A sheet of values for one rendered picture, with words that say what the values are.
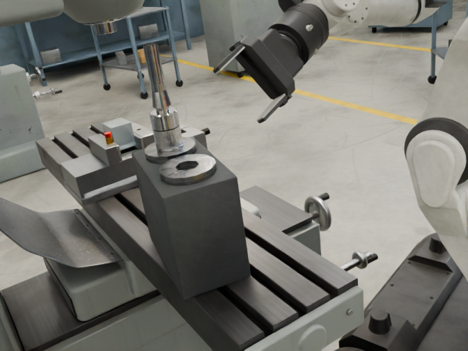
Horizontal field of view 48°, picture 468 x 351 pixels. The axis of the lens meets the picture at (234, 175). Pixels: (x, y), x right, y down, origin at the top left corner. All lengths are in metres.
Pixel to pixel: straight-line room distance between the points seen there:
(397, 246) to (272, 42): 1.85
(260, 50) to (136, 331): 0.71
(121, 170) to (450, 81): 0.74
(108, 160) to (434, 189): 0.71
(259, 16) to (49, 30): 3.24
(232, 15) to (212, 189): 4.84
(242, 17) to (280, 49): 4.78
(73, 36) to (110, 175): 6.73
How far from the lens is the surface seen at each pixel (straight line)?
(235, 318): 0.81
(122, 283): 1.20
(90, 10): 1.10
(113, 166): 1.26
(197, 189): 0.78
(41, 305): 1.33
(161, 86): 0.87
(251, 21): 5.74
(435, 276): 1.44
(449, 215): 1.13
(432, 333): 1.31
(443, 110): 1.08
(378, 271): 2.44
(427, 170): 1.08
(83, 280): 1.19
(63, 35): 7.90
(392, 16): 1.09
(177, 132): 0.89
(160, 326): 1.29
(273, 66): 0.87
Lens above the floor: 1.44
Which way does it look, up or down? 25 degrees down
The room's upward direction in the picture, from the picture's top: 8 degrees counter-clockwise
